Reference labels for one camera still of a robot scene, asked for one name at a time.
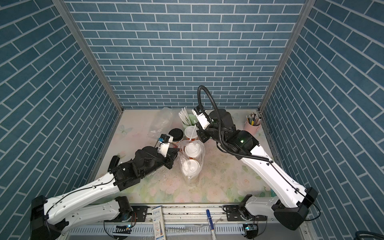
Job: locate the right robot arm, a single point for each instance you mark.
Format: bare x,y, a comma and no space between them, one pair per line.
290,207

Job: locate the pencils in bucket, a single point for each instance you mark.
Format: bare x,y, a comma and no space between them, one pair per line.
254,119

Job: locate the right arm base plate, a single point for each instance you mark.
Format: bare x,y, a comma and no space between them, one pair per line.
236,213

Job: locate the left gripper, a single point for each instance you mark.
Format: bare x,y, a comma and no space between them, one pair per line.
170,156

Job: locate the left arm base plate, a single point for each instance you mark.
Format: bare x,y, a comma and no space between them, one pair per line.
138,215

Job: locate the blue white marker pen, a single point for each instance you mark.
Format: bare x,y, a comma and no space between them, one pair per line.
211,225

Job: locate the red cup black lid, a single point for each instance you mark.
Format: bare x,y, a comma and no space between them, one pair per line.
177,135

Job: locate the spare clear plastic bags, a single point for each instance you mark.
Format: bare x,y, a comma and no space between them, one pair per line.
164,120

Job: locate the beige cup white lid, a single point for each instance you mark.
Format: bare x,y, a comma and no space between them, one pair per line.
190,169

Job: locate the white blue label card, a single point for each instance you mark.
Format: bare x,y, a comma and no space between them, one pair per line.
158,223

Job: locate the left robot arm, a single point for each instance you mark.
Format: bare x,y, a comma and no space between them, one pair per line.
51,217

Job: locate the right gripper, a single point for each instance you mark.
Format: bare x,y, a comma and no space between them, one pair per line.
202,135

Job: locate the red cup white lid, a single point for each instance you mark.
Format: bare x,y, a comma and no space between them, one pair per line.
193,150
187,132

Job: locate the pink pencil bucket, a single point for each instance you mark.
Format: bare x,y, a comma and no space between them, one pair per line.
251,129

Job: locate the green straw holder cup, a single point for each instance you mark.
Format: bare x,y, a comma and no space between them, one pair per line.
193,121

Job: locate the clear plastic carrier bag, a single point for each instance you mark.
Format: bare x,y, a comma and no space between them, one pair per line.
182,155

